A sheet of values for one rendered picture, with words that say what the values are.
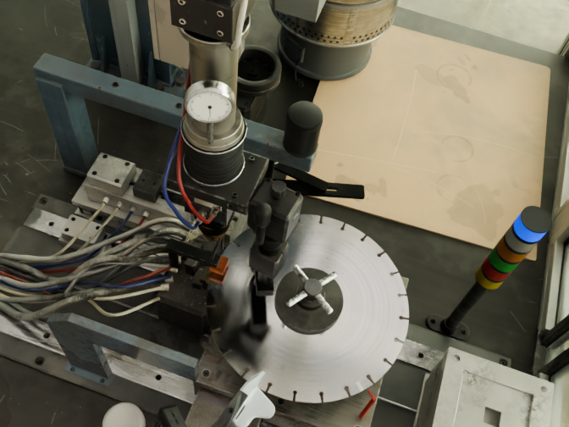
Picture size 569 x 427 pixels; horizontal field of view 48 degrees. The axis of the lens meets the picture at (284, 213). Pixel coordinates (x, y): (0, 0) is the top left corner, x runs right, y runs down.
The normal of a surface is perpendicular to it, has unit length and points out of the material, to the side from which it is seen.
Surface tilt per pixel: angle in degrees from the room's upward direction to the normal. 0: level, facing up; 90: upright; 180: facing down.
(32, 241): 0
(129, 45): 90
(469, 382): 0
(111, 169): 0
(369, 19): 90
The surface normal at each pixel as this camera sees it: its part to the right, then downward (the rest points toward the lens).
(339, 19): -0.01, 0.85
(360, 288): 0.09, -0.53
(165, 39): -0.32, 0.79
